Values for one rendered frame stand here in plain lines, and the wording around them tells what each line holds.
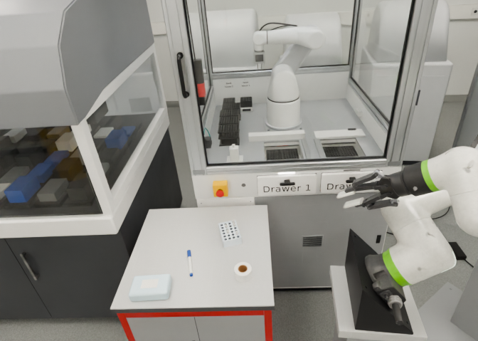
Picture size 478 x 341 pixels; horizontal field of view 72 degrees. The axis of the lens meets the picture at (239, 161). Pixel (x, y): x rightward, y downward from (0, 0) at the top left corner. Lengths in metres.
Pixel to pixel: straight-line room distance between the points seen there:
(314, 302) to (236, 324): 0.92
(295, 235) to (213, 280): 0.67
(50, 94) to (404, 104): 1.40
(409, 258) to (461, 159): 0.37
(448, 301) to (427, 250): 1.28
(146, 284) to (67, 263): 0.72
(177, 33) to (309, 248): 1.33
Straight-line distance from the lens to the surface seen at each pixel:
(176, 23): 1.41
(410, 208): 1.23
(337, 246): 2.02
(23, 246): 2.06
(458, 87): 5.31
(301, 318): 2.22
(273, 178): 1.64
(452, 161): 1.01
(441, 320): 2.36
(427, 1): 1.52
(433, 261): 1.21
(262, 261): 1.46
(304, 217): 1.83
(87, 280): 2.10
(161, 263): 1.53
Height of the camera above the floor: 1.85
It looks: 32 degrees down
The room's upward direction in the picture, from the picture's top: 5 degrees counter-clockwise
